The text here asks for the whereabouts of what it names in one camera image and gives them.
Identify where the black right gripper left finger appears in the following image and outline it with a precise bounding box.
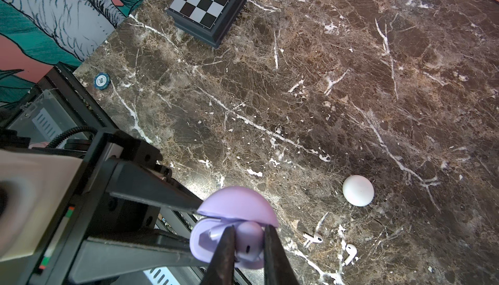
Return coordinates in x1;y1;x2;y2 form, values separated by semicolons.
200;226;236;285

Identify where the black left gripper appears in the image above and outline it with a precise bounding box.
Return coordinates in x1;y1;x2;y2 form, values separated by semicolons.
17;130;207;284

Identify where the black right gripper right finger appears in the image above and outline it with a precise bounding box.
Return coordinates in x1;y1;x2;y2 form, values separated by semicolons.
264;225;300;285

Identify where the white earbud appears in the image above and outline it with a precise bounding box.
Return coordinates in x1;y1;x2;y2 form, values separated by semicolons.
303;233;324;248
343;243;357;266

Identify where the purple earbud charging case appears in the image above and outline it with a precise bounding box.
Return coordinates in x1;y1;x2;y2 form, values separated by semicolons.
189;185;280;270

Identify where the white round puck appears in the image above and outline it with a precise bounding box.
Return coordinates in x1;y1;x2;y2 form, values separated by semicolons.
343;175;374;207

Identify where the purple earbud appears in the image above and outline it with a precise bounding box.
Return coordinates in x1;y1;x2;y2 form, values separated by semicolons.
209;224;233;241
235;221;264;262

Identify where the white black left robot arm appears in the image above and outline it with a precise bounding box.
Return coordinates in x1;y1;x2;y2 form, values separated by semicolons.
1;129;201;284

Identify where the white perforated vent strip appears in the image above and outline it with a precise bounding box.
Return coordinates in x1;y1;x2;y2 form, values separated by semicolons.
144;267;178;285

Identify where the blue white poker chip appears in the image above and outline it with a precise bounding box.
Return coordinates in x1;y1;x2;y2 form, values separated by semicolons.
94;73;110;90

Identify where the black white chessboard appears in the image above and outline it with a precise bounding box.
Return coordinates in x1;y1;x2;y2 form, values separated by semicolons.
166;0;247;49

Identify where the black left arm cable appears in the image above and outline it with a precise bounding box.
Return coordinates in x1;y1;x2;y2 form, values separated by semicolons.
46;126;98;149

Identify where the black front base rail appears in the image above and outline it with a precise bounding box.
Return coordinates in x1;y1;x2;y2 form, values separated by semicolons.
38;62;250;285

